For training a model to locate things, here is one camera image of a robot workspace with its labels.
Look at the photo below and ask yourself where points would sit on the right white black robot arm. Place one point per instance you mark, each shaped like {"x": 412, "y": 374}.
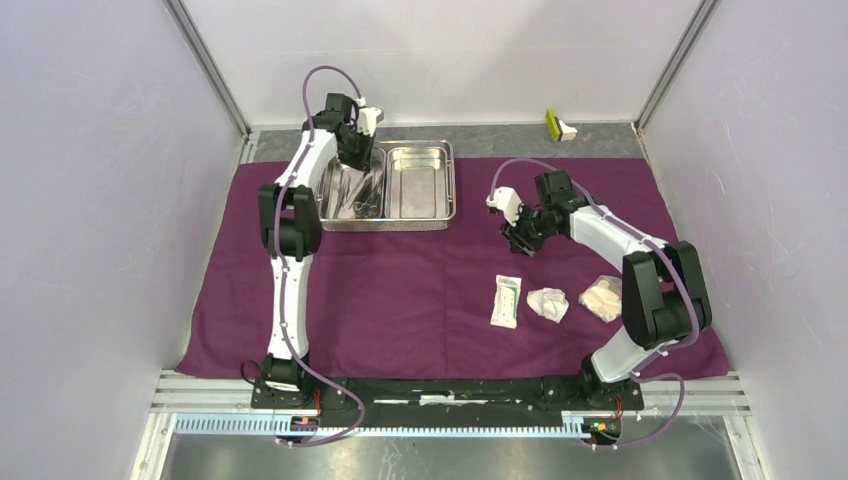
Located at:
{"x": 664, "y": 299}

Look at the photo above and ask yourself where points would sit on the steel forceps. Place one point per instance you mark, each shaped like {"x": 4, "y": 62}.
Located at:
{"x": 339, "y": 194}

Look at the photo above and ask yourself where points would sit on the beige gauze roll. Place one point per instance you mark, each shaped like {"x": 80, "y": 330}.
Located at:
{"x": 603, "y": 298}

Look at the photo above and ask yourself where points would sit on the aluminium frame rail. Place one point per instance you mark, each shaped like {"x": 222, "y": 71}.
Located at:
{"x": 185, "y": 404}

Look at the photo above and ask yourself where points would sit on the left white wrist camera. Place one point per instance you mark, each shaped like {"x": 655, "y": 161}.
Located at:
{"x": 367, "y": 117}

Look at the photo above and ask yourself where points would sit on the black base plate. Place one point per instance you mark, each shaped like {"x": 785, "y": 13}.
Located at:
{"x": 452, "y": 403}

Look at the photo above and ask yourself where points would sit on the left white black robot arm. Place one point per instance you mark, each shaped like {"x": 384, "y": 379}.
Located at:
{"x": 291, "y": 232}

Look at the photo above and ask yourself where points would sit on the steel surgical scissors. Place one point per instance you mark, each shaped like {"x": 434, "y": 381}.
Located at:
{"x": 368, "y": 202}

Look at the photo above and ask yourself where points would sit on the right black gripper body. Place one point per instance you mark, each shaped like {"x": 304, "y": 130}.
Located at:
{"x": 534, "y": 229}

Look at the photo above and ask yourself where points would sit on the white gauze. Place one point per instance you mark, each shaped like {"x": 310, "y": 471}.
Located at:
{"x": 548, "y": 303}

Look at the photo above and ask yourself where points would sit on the metal instrument tray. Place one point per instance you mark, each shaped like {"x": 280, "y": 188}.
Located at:
{"x": 419, "y": 192}

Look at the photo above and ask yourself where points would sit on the yellow green white object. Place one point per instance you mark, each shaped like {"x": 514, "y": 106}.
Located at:
{"x": 559, "y": 131}

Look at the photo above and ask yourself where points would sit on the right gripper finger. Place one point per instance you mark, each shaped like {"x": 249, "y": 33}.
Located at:
{"x": 509, "y": 233}
{"x": 523, "y": 248}

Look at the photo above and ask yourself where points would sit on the white sterile packet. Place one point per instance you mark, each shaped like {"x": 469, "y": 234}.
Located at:
{"x": 506, "y": 301}

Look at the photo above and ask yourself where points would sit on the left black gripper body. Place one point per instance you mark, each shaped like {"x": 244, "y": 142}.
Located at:
{"x": 354, "y": 154}

